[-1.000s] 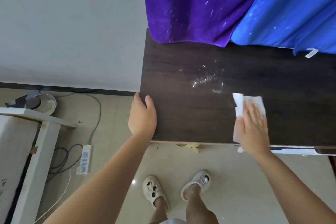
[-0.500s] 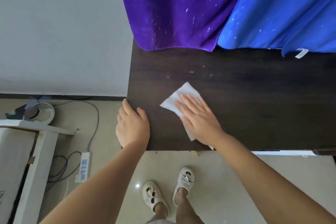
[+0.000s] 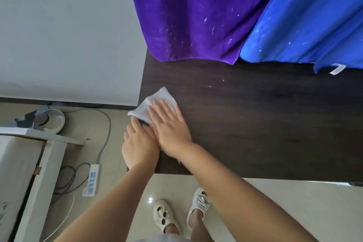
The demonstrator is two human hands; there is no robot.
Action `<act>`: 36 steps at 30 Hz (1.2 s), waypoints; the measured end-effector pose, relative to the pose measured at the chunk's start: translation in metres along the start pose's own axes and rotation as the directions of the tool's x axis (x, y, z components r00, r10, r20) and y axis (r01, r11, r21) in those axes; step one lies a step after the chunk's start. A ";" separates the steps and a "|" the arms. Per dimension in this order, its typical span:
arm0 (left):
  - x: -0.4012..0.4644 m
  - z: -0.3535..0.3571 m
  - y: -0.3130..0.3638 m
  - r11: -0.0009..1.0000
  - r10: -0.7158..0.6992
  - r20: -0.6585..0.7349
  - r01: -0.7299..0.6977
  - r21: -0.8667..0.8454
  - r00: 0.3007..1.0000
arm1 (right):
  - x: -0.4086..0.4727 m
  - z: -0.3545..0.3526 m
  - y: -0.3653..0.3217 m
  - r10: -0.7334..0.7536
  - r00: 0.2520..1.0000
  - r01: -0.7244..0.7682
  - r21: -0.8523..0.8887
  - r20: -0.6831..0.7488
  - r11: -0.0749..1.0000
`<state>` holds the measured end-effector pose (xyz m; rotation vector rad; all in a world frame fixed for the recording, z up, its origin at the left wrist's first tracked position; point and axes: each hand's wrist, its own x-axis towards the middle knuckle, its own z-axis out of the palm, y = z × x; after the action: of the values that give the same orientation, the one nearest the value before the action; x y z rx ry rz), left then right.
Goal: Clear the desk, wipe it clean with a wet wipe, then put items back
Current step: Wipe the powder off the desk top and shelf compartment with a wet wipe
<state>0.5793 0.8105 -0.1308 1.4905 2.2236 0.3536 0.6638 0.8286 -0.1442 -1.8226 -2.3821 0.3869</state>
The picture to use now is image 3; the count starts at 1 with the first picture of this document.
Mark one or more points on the person's left hand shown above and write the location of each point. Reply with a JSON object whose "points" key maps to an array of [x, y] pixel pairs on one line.
{"points": [[140, 148]]}

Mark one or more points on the person's right hand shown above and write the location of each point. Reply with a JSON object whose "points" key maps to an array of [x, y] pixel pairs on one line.
{"points": [[171, 132]]}

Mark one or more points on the person's left fingers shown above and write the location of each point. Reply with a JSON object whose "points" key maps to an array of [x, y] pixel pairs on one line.
{"points": [[135, 125]]}

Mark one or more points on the person's right middle finger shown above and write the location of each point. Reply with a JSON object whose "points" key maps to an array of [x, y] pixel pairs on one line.
{"points": [[159, 112]]}

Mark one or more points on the person's right little finger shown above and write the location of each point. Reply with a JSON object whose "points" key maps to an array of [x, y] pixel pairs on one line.
{"points": [[178, 113]]}

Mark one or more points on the white wipe cloth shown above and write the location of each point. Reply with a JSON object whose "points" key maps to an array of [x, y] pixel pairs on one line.
{"points": [[147, 104]]}

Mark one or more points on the person's right forearm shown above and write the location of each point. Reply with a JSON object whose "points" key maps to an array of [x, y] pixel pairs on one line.
{"points": [[238, 193]]}

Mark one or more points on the person's left forearm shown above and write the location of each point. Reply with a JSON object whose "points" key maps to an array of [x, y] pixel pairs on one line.
{"points": [[113, 207]]}

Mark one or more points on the white power strip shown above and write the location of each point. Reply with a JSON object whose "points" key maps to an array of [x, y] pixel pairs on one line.
{"points": [[91, 180]]}

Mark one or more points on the white round appliance base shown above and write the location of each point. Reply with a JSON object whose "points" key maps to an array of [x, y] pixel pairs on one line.
{"points": [[52, 121]]}

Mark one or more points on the person's right white shoe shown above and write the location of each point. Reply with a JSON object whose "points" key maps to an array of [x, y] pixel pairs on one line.
{"points": [[198, 203]]}

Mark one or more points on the person's white shoe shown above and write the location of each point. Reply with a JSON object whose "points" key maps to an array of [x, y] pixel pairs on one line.
{"points": [[198, 203], [163, 215]]}

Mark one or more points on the person's left white shoe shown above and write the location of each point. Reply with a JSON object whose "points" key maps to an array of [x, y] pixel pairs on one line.
{"points": [[163, 215]]}

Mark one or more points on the purple velvet cloth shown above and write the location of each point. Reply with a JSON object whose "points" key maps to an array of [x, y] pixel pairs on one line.
{"points": [[195, 12]]}

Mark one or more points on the person's left leg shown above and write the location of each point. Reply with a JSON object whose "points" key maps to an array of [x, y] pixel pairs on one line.
{"points": [[172, 228]]}

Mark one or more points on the person's leg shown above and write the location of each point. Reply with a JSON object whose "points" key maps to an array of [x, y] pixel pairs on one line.
{"points": [[172, 228], [200, 227]]}

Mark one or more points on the person's right leg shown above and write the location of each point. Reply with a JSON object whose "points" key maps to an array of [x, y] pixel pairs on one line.
{"points": [[200, 227]]}

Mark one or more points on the blue fabric cloth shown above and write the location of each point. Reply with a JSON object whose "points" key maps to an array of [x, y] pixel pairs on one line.
{"points": [[306, 20]]}

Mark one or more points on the white fabric loop tag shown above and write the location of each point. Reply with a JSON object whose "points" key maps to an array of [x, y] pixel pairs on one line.
{"points": [[337, 69]]}

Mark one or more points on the white wooden furniture frame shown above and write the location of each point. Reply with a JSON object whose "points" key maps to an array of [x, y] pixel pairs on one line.
{"points": [[25, 171]]}

